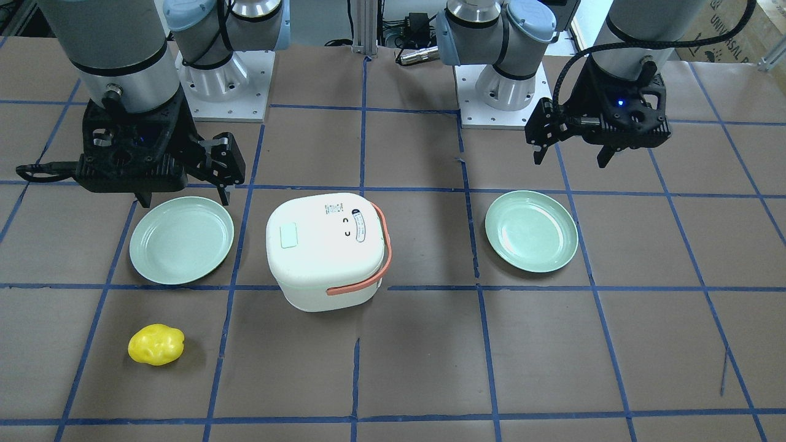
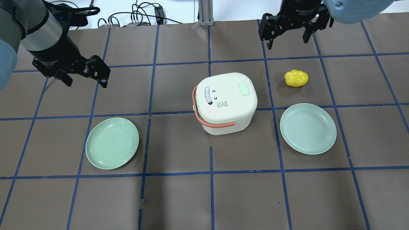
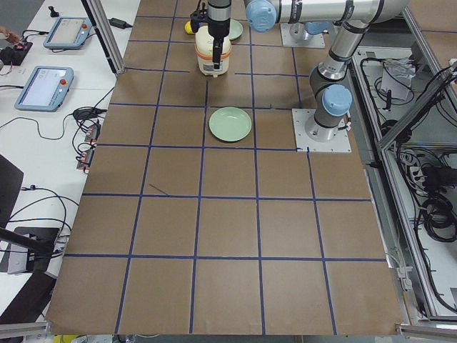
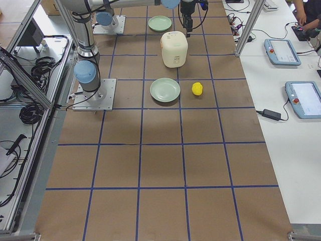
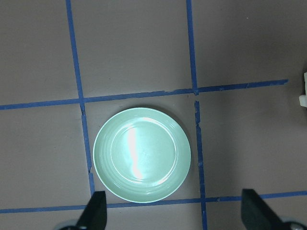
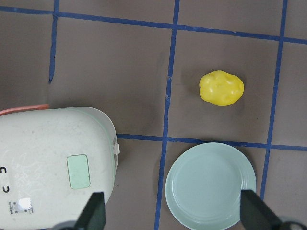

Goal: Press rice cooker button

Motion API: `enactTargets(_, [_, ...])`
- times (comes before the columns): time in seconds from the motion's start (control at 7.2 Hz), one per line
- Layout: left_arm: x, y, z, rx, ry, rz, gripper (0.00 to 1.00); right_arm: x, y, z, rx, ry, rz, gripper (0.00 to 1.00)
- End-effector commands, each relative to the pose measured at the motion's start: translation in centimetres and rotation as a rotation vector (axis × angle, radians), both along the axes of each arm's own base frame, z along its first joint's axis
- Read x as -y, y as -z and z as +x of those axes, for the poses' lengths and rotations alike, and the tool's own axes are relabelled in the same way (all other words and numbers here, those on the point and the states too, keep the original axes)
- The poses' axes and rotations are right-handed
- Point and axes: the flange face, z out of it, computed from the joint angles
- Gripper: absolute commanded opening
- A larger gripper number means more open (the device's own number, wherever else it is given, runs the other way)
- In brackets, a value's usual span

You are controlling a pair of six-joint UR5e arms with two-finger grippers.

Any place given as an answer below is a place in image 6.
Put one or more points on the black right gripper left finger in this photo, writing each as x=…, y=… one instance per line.
x=93, y=216

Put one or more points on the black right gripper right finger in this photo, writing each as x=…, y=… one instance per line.
x=255, y=214

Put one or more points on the white rice cooker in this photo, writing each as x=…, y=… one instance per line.
x=51, y=162

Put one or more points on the green plate near right arm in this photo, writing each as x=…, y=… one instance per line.
x=204, y=184

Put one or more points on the yellow toy potato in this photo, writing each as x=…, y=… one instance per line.
x=221, y=88

